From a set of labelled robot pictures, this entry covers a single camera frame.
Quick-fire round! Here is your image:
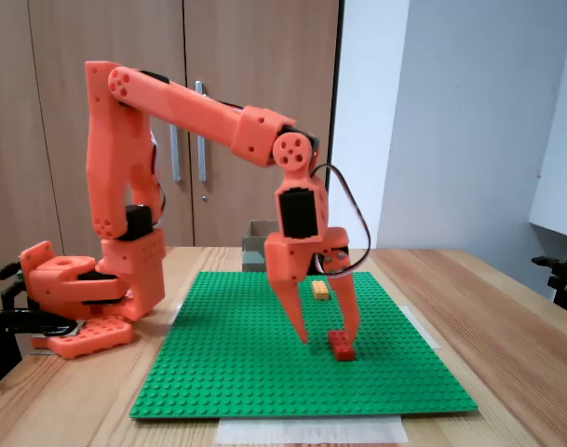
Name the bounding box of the green lego baseplate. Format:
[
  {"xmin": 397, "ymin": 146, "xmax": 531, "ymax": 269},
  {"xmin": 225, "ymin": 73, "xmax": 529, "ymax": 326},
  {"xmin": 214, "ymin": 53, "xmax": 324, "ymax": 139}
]
[{"xmin": 128, "ymin": 270, "xmax": 479, "ymax": 420}]

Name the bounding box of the silver cabinet handle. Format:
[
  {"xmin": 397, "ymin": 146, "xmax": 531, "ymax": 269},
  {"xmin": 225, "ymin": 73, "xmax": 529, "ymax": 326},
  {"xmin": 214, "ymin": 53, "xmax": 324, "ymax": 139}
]
[
  {"xmin": 169, "ymin": 121, "xmax": 182, "ymax": 183},
  {"xmin": 195, "ymin": 80, "xmax": 209, "ymax": 183}
]

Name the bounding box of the cardboard box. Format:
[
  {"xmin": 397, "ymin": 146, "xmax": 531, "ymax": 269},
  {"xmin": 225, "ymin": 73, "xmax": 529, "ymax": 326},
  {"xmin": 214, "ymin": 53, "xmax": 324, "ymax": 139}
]
[{"xmin": 241, "ymin": 219, "xmax": 284, "ymax": 274}]

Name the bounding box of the wooden cabinet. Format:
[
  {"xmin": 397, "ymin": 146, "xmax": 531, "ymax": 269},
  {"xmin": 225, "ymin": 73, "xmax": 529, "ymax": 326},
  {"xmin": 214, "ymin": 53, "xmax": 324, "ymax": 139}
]
[{"xmin": 0, "ymin": 0, "xmax": 345, "ymax": 248}]

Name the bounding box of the masking tape strip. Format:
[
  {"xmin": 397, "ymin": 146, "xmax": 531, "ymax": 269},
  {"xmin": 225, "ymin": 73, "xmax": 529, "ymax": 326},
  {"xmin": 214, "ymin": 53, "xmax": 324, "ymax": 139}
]
[
  {"xmin": 159, "ymin": 302, "xmax": 184, "ymax": 341},
  {"xmin": 216, "ymin": 415, "xmax": 409, "ymax": 446},
  {"xmin": 400, "ymin": 305, "xmax": 441, "ymax": 350}
]

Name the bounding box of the gripper servo cable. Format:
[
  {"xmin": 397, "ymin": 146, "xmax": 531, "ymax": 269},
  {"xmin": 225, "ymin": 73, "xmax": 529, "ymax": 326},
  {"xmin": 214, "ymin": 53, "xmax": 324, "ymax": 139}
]
[{"xmin": 310, "ymin": 162, "xmax": 371, "ymax": 279}]

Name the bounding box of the red lego block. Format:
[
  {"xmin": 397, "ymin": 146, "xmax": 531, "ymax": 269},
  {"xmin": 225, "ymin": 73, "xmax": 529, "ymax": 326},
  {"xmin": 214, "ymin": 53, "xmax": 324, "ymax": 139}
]
[{"xmin": 328, "ymin": 329, "xmax": 358, "ymax": 362}]

